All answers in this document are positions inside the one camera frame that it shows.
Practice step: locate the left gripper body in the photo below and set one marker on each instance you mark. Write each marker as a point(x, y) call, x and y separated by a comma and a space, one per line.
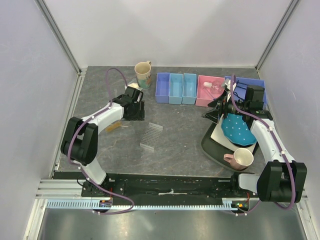
point(138, 113)

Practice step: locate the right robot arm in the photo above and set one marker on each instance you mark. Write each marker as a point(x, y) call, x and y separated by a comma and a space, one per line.
point(275, 176)

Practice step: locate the glass flask with stopper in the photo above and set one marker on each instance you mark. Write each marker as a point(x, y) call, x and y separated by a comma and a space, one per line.
point(214, 87)

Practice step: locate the light blue bin right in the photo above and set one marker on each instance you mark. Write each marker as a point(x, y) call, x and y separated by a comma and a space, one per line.
point(189, 91)

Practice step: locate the pink mug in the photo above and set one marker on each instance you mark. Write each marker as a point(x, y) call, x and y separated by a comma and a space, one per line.
point(240, 159)

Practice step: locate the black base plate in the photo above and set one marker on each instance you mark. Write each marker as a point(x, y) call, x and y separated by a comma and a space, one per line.
point(164, 190)

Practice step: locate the measuring cylinder blue base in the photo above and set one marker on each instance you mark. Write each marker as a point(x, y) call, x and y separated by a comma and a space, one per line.
point(209, 93)

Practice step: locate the pink bin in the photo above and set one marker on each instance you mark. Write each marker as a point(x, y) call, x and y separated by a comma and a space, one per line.
point(202, 99)

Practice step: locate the bag of white powder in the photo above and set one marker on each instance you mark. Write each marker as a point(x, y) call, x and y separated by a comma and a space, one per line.
point(134, 84)

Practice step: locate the light blue bin left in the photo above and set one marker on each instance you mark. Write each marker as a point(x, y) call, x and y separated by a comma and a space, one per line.
point(175, 88)

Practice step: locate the large purple bin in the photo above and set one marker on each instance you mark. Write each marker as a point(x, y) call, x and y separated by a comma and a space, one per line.
point(256, 82)

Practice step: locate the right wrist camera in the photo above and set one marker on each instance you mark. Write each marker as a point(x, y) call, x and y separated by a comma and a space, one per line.
point(226, 84)

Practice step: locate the light blue bin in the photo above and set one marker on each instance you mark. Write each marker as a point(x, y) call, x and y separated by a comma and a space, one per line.
point(189, 91)
point(175, 88)

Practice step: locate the clear test tube rack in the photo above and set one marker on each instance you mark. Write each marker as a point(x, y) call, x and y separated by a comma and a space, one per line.
point(151, 136)

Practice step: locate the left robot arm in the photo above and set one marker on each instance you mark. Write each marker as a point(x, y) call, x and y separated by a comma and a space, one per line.
point(80, 140)

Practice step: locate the dark green tray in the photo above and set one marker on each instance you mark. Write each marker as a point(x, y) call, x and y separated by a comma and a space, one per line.
point(215, 151)

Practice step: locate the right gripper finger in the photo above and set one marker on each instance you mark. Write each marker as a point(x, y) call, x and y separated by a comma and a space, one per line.
point(212, 115)
point(218, 102)

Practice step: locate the purple bin leftmost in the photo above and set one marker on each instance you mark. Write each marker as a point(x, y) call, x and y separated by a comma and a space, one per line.
point(162, 87)

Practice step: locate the blue dotted plate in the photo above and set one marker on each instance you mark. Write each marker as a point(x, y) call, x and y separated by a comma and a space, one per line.
point(237, 131)

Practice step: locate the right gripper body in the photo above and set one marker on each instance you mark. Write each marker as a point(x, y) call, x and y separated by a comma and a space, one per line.
point(228, 108)

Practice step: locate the beige cartoon mug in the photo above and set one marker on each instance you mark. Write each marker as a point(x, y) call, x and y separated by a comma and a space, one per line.
point(143, 74)

